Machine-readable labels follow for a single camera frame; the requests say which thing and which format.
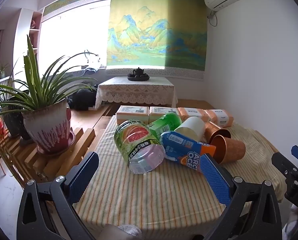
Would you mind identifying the black bag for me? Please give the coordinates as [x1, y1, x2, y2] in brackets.
[67, 87, 98, 111]

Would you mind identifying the copper cup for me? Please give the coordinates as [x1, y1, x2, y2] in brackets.
[210, 135, 246, 165]
[204, 121, 232, 143]

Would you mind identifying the grey cloth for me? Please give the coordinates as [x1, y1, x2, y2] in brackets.
[83, 64, 100, 75]

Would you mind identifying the orange tissue pack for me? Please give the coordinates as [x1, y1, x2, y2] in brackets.
[116, 105, 150, 126]
[205, 109, 234, 128]
[177, 107, 212, 123]
[149, 106, 182, 124]

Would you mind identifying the green plastic bottle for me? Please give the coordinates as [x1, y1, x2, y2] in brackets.
[146, 112, 183, 140]

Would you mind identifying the white shelf unit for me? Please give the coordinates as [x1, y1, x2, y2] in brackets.
[14, 7, 43, 80]

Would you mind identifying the patterned window valance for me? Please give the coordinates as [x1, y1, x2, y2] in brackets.
[42, 0, 113, 17]

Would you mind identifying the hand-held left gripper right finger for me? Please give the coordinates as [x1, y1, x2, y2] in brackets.
[200, 154, 282, 240]

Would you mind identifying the plant in dark pot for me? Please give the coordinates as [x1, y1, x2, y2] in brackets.
[0, 79, 29, 141]

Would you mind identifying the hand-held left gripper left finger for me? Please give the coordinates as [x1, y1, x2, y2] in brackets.
[16, 151, 99, 240]

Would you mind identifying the white lace tablecloth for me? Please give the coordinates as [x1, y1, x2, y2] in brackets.
[95, 76, 179, 109]

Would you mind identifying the wooden slatted rack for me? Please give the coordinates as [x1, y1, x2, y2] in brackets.
[0, 105, 110, 183]

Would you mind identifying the air conditioner cable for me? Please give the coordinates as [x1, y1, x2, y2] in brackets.
[207, 10, 219, 27]

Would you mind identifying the white cup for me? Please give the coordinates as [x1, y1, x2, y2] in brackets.
[174, 117, 206, 143]

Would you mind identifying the striped tablecloth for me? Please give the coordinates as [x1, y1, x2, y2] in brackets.
[72, 115, 287, 232]

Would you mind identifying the blue label plastic bottle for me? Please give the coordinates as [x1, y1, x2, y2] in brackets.
[160, 131, 217, 174]

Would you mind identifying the dark red pot saucer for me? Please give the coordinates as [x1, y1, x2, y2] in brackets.
[36, 131, 77, 156]

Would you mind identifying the crumpled white plastic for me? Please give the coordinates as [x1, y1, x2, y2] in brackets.
[117, 224, 142, 239]

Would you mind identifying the green plant in glazed pot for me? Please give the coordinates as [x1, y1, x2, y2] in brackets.
[0, 34, 100, 155]

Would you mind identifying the black tea tray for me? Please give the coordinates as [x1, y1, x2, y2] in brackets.
[127, 72, 151, 82]

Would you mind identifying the grapefruit label plastic bottle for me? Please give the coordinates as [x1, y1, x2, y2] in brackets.
[114, 120, 167, 174]

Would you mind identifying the landscape painting curtain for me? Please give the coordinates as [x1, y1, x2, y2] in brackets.
[105, 0, 209, 82]

